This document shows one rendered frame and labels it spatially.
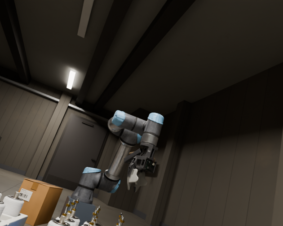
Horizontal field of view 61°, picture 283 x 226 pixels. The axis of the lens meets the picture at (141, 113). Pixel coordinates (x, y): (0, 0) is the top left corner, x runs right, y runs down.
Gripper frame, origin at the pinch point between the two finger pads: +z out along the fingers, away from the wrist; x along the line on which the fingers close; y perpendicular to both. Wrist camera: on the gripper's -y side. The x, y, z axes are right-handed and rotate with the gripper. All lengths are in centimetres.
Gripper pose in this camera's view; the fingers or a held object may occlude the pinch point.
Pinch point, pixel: (131, 187)
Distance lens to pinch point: 110.6
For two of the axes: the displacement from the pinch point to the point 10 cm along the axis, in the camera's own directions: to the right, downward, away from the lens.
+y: 6.7, -0.4, -7.4
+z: -3.0, 9.0, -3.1
